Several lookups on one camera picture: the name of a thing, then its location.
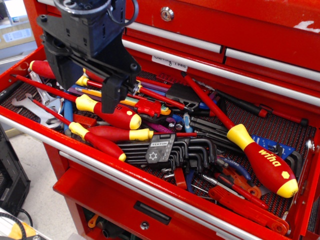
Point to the black Tekton torx key set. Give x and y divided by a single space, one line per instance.
170 152

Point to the silver chest lock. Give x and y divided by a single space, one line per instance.
167 14

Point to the silver adjustable wrench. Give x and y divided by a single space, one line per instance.
53 103

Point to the red screwdriver under centre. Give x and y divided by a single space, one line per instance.
115 134

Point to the red tool chest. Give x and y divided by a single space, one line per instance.
280 29

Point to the large red Wiha screwdriver right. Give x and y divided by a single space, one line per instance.
271 170

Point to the red Wiha screwdriver centre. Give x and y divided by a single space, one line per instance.
120 116

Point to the red folding key tool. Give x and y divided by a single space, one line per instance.
249 210

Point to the blue hex key holder set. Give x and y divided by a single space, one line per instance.
287 153

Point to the white paper drawer label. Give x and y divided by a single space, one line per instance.
169 63

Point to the black red thin screwdriver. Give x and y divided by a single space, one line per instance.
261 110

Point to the silver open end wrench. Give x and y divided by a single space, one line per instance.
45 118

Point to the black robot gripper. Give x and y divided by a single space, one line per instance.
88 34

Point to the small red screwdriver front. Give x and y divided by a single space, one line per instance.
100 143

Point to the open red drawer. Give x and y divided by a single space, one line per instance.
207 188

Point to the blue handled pliers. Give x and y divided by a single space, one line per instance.
234 173

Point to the blue handled tool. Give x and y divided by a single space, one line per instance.
68 114

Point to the black box on floor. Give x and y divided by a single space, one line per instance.
14 183

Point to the red yellow screwdriver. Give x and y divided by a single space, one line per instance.
43 68

